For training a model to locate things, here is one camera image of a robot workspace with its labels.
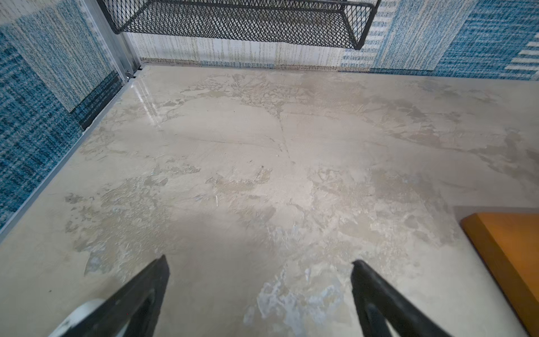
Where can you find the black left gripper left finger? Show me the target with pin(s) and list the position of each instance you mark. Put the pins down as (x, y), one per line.
(133, 310)

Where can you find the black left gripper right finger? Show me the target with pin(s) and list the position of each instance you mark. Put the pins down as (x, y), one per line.
(380, 307)

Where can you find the black mesh wall shelf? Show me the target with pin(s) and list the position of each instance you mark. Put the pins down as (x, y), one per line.
(336, 24)

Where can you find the wooden rack base board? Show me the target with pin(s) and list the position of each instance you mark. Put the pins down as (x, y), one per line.
(508, 245)

